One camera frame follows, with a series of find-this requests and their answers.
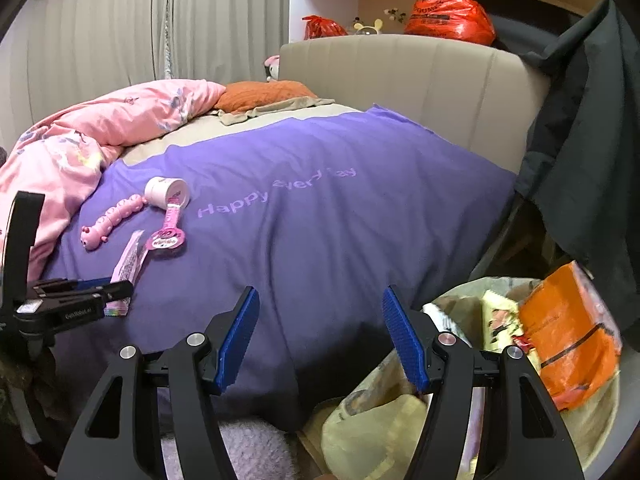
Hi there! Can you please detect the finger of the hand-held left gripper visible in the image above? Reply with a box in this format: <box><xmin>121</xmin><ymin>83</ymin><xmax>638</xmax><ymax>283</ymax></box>
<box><xmin>37</xmin><ymin>280</ymin><xmax>134</xmax><ymax>307</ymax></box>
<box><xmin>32</xmin><ymin>276</ymin><xmax>113</xmax><ymax>295</ymax></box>

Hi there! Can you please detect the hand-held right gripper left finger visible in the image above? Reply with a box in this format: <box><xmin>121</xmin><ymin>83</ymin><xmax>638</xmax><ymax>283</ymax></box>
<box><xmin>59</xmin><ymin>286</ymin><xmax>261</xmax><ymax>480</ymax></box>

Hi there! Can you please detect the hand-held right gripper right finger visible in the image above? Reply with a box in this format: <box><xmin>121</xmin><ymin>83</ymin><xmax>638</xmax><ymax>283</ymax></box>
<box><xmin>381</xmin><ymin>285</ymin><xmax>586</xmax><ymax>480</ymax></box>

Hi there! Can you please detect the pink holographic wrapper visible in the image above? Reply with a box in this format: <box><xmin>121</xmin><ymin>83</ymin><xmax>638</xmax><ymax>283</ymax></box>
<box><xmin>106</xmin><ymin>230</ymin><xmax>147</xmax><ymax>318</ymax></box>

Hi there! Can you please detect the yellow plastic bin liner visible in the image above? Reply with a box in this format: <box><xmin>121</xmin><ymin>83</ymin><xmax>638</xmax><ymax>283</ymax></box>
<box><xmin>300</xmin><ymin>276</ymin><xmax>623</xmax><ymax>480</ymax></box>

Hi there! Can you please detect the yellow cartoon snack wrapper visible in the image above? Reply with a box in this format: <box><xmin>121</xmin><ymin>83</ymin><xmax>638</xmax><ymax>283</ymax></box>
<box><xmin>481</xmin><ymin>290</ymin><xmax>527</xmax><ymax>353</ymax></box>

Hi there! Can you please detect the orange plastic bag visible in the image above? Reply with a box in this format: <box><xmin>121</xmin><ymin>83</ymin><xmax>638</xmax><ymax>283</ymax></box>
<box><xmin>517</xmin><ymin>261</ymin><xmax>624</xmax><ymax>412</ymax></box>

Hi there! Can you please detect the pink caterpillar toy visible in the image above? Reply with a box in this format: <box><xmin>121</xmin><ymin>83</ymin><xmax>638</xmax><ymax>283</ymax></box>
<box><xmin>81</xmin><ymin>193</ymin><xmax>148</xmax><ymax>249</ymax></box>

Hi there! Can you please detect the white round jar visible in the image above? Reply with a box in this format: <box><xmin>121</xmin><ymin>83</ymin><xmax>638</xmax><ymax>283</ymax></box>
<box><xmin>144</xmin><ymin>176</ymin><xmax>190</xmax><ymax>209</ymax></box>

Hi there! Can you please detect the purple blanket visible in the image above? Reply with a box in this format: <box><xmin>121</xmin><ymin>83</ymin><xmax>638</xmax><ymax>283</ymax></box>
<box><xmin>37</xmin><ymin>104</ymin><xmax>518</xmax><ymax>436</ymax></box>

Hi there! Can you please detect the pink printed duvet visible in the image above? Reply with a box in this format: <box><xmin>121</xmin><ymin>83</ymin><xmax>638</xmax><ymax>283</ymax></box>
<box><xmin>0</xmin><ymin>78</ymin><xmax>227</xmax><ymax>281</ymax></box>

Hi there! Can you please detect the beige bed sheet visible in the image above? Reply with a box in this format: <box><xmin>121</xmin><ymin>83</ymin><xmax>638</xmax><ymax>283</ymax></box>
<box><xmin>120</xmin><ymin>102</ymin><xmax>373</xmax><ymax>168</ymax></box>

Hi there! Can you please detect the tan cloth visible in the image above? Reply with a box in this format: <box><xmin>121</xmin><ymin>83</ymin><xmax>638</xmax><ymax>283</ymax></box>
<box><xmin>216</xmin><ymin>96</ymin><xmax>336</xmax><ymax>127</ymax></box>

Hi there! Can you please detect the orange pillow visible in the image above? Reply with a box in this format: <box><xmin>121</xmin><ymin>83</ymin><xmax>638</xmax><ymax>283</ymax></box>
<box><xmin>214</xmin><ymin>80</ymin><xmax>317</xmax><ymax>114</ymax></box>

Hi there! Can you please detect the beige pleated curtain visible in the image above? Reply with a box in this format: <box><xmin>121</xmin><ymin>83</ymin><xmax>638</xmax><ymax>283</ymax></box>
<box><xmin>0</xmin><ymin>0</ymin><xmax>291</xmax><ymax>161</ymax></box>

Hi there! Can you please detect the dark grey jacket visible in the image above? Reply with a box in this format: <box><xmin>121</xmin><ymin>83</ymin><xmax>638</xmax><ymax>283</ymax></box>
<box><xmin>515</xmin><ymin>0</ymin><xmax>640</xmax><ymax>353</ymax></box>

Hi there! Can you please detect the white yellow-eared plush toy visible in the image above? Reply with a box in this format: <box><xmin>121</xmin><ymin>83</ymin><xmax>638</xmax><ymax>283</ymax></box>
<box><xmin>351</xmin><ymin>17</ymin><xmax>383</xmax><ymax>37</ymax></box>

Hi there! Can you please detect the small red plastic bag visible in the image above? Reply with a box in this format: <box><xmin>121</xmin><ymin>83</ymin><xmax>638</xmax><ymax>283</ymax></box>
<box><xmin>301</xmin><ymin>15</ymin><xmax>349</xmax><ymax>41</ymax></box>

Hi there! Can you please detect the large red plastic bag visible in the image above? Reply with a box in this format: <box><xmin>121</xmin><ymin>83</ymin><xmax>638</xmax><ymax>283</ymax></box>
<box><xmin>402</xmin><ymin>0</ymin><xmax>497</xmax><ymax>47</ymax></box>

